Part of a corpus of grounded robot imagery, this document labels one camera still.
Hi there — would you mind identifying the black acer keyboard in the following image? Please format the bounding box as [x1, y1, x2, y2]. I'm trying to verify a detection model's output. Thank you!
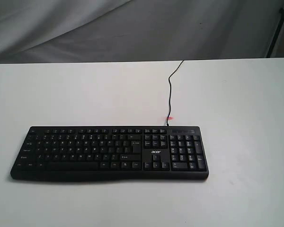
[10, 126, 209, 182]

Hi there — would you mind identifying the grey backdrop cloth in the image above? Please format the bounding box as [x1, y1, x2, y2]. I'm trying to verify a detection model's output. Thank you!
[0, 0, 284, 63]

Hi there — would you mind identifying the black tripod stand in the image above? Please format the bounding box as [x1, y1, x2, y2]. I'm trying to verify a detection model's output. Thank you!
[266, 5, 284, 58]

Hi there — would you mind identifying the black keyboard cable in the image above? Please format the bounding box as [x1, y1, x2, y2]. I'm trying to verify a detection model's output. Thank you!
[166, 60, 185, 127]

